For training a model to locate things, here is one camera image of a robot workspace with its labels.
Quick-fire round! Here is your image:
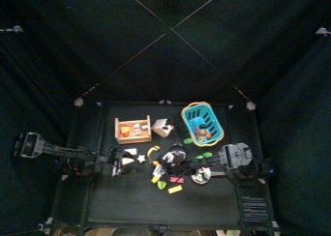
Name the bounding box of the thin diagonal cord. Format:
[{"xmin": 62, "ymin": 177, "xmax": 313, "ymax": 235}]
[
  {"xmin": 78, "ymin": 0, "xmax": 228, "ymax": 99},
  {"xmin": 120, "ymin": 0, "xmax": 252, "ymax": 103}
]

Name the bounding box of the white and brown toy carton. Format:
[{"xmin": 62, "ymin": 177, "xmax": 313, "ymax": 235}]
[{"xmin": 149, "ymin": 118, "xmax": 176, "ymax": 138}]

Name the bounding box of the green toy wedge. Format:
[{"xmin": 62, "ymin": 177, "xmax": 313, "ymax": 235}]
[{"xmin": 154, "ymin": 180, "xmax": 168, "ymax": 192}]

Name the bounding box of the blue basket with orange rim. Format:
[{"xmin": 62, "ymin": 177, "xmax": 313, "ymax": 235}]
[{"xmin": 180, "ymin": 101, "xmax": 225, "ymax": 148}]

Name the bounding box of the orange toy in crate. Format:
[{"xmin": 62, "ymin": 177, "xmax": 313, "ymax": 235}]
[{"xmin": 118, "ymin": 126, "xmax": 132, "ymax": 138}]

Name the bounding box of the silver toy pot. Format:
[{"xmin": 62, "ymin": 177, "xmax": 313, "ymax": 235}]
[{"xmin": 189, "ymin": 166, "xmax": 226, "ymax": 186}]

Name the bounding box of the wooden crate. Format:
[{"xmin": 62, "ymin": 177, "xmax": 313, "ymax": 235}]
[{"xmin": 113, "ymin": 114, "xmax": 153, "ymax": 145}]

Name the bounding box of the yellow toy banana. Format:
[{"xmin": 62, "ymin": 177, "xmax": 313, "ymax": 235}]
[{"xmin": 145, "ymin": 145, "xmax": 161, "ymax": 159}]

